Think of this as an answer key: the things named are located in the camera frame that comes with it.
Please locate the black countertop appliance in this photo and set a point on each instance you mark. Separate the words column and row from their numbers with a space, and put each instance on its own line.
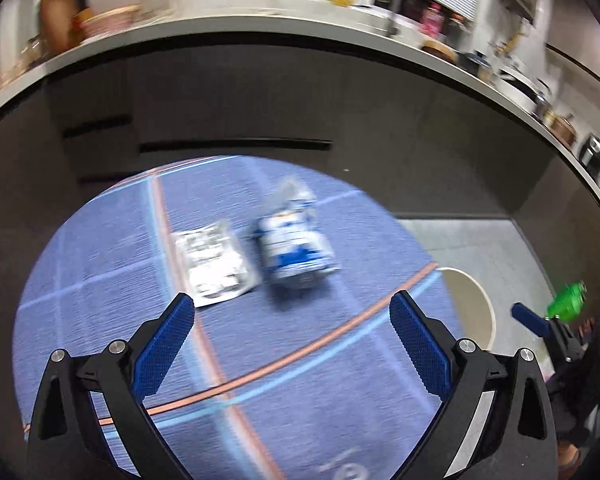
column 591, row 151

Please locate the dark kitchen cabinets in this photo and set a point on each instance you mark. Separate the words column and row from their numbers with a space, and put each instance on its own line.
column 380, row 110

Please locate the white round trash bin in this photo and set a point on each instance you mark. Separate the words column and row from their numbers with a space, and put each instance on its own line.
column 472, row 305

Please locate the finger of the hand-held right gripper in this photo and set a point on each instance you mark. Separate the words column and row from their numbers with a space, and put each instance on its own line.
column 527, row 316

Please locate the copper pot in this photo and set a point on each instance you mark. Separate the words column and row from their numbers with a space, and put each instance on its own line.
column 562, row 129

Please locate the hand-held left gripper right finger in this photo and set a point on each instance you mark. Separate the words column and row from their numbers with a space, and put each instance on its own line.
column 420, row 345

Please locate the white kitchen countertop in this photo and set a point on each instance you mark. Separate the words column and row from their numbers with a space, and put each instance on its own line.
column 280, row 22

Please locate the blue checked tablecloth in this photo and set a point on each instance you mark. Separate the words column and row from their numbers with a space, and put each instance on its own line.
column 305, row 340

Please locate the metal faucet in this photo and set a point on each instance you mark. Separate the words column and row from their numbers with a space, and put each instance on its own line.
column 393, row 5

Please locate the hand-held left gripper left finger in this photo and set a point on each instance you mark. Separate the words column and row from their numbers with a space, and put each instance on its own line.
column 165, row 345

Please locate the red bottle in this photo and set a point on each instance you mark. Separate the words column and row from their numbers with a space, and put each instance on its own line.
column 432, row 17

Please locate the wooden bowl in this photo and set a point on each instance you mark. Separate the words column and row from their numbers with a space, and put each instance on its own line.
column 439, row 51

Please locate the pink basin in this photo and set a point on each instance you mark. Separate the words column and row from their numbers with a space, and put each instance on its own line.
column 107, row 20

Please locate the blue and white packet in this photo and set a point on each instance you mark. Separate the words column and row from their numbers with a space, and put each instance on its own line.
column 292, row 250

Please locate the green bottle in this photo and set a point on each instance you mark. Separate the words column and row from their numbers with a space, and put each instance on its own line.
column 567, row 301

